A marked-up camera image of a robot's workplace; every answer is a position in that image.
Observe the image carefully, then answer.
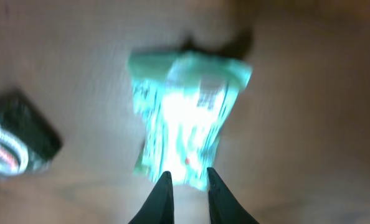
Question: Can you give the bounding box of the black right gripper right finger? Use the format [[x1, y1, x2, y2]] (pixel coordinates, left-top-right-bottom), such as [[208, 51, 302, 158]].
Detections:
[[207, 167, 259, 224]]

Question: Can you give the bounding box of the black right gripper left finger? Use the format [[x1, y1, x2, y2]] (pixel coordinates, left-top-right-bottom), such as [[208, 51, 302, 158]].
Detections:
[[129, 171, 174, 224]]

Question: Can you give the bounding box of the mint green snack packet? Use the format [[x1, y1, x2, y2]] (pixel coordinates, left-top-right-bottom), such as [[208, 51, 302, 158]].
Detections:
[[128, 52, 253, 190]]

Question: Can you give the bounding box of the round dark green packet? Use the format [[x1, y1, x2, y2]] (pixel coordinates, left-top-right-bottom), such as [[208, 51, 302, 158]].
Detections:
[[0, 89, 63, 178]]

